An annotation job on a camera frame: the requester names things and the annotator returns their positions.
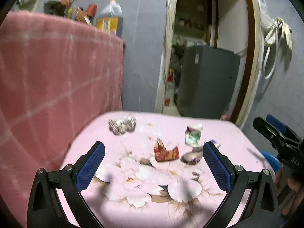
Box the patterned wrapper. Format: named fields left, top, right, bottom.
left=108, top=115, right=136, bottom=136

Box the large oil jug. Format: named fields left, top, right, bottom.
left=96, top=0, right=124, bottom=36

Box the pink floral blanket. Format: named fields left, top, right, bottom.
left=57, top=111, right=276, bottom=228

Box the red printed wrapper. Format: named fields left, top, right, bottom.
left=153, top=138, right=180, bottom=163

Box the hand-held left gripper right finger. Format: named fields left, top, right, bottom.
left=203, top=141, right=281, bottom=228

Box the brown scrap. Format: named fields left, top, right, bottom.
left=180, top=151, right=203, bottom=165

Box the white red printed bag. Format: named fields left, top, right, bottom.
left=164, top=69, right=177, bottom=106

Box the grey washing machine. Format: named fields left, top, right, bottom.
left=177, top=46, right=240, bottom=119

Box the cream door frame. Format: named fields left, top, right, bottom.
left=155, top=0, right=265, bottom=129

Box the white hose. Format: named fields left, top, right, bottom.
left=262, top=28, right=279, bottom=79

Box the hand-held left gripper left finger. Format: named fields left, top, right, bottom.
left=27, top=141, right=106, bottom=228

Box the pink checked cloth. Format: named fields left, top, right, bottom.
left=0, top=11, right=125, bottom=228

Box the brown sauce pouch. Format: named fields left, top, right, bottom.
left=75, top=7, right=93, bottom=26

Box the person's right hand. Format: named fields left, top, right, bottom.
left=273, top=165, right=304, bottom=216

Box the red cup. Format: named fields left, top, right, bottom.
left=85, top=3, right=98, bottom=17

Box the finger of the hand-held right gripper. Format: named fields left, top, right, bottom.
left=253, top=117, right=285, bottom=151
left=266, top=114, right=304, bottom=143

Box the clear hanging plastic bag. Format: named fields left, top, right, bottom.
left=258, top=0, right=273, bottom=31

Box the white teal wrapper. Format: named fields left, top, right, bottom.
left=185, top=124, right=203, bottom=146

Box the blue plastic bucket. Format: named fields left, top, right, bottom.
left=260, top=150, right=282, bottom=175

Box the wooden shelf unit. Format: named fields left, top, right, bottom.
left=174, top=0, right=213, bottom=45

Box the cream rubber glove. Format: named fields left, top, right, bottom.
left=265, top=17, right=282, bottom=48
left=280, top=20, right=293, bottom=50

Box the white inner door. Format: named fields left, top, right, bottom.
left=215, top=0, right=250, bottom=53

